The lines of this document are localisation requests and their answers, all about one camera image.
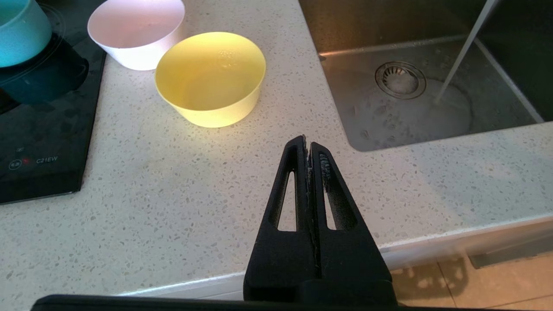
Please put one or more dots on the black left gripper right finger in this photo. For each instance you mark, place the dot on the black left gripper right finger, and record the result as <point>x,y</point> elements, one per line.
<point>354,268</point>

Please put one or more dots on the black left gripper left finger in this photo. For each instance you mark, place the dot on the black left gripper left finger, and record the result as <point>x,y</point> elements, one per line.
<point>281,268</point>

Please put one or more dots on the yellow plastic bowl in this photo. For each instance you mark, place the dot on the yellow plastic bowl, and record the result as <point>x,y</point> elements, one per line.
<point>211,82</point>

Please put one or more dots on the pink plastic bowl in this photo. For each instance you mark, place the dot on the pink plastic bowl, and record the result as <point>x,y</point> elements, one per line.
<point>138,39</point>

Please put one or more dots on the blue plastic bowl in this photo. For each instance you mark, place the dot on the blue plastic bowl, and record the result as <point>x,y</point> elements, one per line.
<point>21,34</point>

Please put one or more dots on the stainless steel sink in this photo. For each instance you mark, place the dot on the stainless steel sink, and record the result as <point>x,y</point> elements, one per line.
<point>389,125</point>

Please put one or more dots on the round metal sink drain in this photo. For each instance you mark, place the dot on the round metal sink drain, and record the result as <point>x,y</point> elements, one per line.
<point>400,80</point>

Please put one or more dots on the white glossy base cabinet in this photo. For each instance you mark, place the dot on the white glossy base cabinet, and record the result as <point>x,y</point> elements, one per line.
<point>475,242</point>

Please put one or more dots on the running tap water stream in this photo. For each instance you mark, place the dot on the running tap water stream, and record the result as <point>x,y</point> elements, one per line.
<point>464,47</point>

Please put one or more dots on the black glass cooktop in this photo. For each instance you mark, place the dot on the black glass cooktop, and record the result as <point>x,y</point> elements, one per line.
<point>43,142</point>

